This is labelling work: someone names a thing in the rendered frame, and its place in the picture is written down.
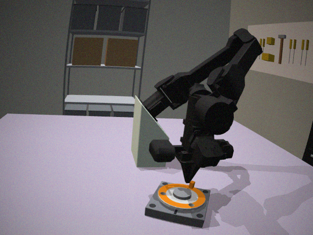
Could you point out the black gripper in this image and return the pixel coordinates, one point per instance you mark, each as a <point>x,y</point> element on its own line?
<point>163,151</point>

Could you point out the orange round plate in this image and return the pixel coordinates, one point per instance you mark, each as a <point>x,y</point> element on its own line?
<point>196,201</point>

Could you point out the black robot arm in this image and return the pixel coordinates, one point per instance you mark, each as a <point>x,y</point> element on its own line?
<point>215,111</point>

